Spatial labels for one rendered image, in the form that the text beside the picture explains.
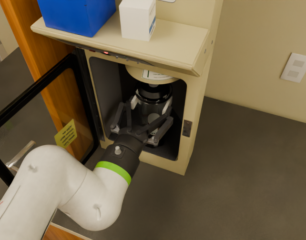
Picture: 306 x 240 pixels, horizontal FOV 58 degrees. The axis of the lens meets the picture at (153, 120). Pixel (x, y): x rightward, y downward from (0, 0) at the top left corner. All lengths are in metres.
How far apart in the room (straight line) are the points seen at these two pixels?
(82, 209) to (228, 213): 0.51
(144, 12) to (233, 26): 0.60
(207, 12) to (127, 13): 0.14
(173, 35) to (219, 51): 0.60
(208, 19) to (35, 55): 0.39
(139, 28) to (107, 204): 0.35
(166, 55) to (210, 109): 0.72
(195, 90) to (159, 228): 0.45
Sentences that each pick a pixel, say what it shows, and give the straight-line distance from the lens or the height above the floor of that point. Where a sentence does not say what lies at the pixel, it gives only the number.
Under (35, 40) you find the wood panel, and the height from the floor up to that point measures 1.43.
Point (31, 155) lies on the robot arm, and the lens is 0.59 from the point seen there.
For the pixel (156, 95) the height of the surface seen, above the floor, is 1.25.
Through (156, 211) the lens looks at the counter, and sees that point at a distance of 0.92.
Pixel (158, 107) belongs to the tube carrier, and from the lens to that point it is 0.79.
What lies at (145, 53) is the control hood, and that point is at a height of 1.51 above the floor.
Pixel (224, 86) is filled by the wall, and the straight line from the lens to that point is 1.21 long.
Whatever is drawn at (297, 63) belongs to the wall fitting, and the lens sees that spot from 1.10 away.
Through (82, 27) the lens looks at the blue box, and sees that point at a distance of 0.52.
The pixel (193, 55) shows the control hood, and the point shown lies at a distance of 0.48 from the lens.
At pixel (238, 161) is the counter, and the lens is 1.05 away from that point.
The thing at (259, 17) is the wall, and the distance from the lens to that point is 1.02.
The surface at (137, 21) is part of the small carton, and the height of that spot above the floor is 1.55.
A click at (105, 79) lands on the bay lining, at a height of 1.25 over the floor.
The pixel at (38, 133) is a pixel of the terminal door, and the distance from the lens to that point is 0.71.
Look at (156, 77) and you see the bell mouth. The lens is 0.70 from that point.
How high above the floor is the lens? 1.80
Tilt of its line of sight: 51 degrees down
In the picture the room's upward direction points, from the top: straight up
